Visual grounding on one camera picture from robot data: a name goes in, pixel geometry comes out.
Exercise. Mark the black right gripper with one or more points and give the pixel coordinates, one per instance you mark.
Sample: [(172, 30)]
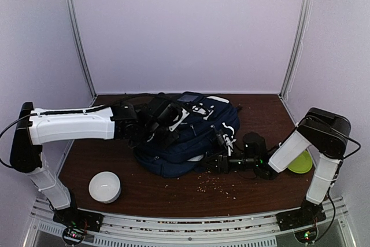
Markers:
[(222, 163)]

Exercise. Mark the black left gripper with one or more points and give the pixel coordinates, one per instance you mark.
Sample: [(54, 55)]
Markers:
[(165, 143)]

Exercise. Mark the navy blue student backpack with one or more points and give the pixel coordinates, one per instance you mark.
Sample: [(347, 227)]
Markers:
[(197, 136)]

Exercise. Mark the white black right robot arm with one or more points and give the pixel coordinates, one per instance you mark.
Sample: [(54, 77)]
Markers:
[(322, 130)]

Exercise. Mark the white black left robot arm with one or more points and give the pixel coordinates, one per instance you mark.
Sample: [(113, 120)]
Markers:
[(117, 120)]

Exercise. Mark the green plate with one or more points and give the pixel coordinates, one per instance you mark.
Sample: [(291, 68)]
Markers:
[(302, 164)]

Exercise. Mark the white ceramic bowl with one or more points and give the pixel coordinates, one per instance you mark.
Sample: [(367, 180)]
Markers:
[(105, 187)]

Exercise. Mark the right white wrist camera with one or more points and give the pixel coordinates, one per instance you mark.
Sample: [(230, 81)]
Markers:
[(227, 140)]

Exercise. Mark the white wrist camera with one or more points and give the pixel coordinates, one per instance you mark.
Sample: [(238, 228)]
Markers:
[(227, 140), (178, 120)]

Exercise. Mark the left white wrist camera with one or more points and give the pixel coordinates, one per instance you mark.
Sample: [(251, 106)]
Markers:
[(178, 120)]

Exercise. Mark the white front rail frame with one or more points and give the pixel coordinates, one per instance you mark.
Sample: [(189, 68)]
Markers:
[(258, 229)]

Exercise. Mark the left aluminium frame post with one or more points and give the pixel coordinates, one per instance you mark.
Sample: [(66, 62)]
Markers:
[(79, 48)]

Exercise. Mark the aluminium frame post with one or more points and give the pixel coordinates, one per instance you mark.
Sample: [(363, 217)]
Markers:
[(79, 48), (297, 47)]

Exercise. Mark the right aluminium frame post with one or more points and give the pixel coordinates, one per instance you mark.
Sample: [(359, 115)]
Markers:
[(297, 47)]

